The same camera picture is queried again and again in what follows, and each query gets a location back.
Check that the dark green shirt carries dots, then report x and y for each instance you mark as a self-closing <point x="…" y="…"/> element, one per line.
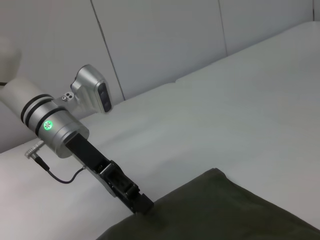
<point x="212" y="210"/>

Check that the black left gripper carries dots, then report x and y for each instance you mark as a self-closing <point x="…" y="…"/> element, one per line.
<point x="88" y="156"/>

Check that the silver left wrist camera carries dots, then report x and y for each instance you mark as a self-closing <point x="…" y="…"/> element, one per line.
<point x="92" y="91"/>

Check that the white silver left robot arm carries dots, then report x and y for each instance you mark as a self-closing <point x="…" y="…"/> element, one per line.
<point x="32" y="107"/>

